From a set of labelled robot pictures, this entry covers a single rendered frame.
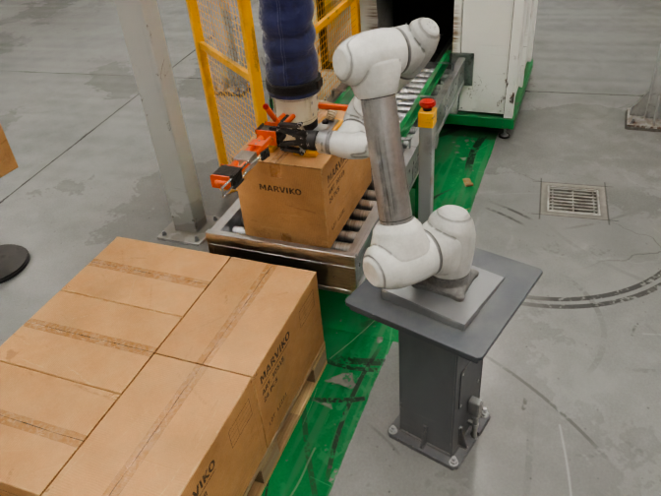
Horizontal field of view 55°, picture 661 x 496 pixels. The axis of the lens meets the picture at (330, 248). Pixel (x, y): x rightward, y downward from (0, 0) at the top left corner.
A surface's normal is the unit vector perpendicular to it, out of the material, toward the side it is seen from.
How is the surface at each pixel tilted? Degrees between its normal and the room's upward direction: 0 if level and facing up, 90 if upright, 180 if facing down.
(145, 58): 90
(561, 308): 0
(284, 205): 90
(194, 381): 0
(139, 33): 90
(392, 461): 0
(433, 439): 90
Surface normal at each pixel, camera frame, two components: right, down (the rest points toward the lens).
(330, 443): -0.07, -0.80
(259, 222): -0.36, 0.57
